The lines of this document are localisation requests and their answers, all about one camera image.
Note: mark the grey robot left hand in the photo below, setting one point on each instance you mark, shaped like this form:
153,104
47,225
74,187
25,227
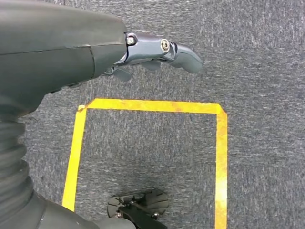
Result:
59,47

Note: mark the yellow floor tape outline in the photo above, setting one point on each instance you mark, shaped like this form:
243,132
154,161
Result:
152,106

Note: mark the black robot left foot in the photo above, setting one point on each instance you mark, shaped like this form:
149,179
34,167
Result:
147,202

